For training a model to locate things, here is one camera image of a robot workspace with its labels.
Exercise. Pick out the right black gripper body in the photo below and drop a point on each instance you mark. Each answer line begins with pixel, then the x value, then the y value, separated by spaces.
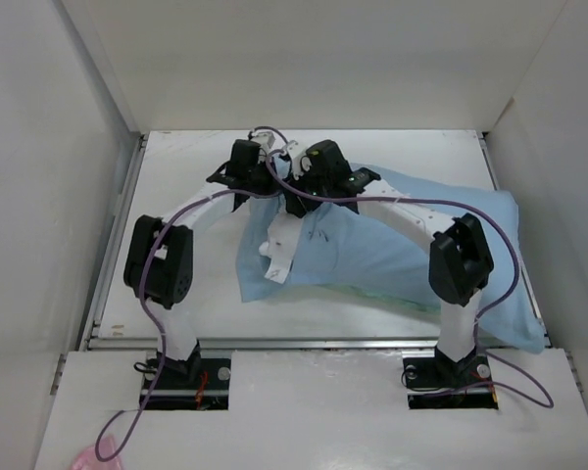
pixel 311 182

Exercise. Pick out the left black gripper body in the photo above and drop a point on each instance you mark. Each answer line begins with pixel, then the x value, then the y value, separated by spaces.
pixel 261 178

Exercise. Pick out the white pillow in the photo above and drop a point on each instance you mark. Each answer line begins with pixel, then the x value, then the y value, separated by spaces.
pixel 281 245

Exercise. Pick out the light blue pillowcase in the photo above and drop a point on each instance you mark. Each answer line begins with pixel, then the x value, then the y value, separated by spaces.
pixel 341 248

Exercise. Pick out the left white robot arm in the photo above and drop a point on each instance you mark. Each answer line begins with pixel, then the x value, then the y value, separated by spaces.
pixel 160 258

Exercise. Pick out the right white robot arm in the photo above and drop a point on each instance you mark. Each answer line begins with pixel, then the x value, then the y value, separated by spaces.
pixel 459 258

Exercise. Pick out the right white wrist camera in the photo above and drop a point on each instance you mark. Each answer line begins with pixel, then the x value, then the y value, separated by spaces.
pixel 300 160

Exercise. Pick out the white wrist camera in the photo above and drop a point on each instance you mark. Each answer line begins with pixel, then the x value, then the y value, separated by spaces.
pixel 300 160
pixel 265 138

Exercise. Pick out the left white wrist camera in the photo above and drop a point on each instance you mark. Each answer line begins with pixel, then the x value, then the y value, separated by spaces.
pixel 265 138

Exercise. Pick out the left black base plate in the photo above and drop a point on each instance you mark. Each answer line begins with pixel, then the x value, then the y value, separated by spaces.
pixel 203 387

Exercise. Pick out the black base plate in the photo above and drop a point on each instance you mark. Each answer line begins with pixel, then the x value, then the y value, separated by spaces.
pixel 203 387
pixel 431 389

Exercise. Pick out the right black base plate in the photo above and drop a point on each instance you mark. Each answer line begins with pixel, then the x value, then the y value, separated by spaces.
pixel 431 389

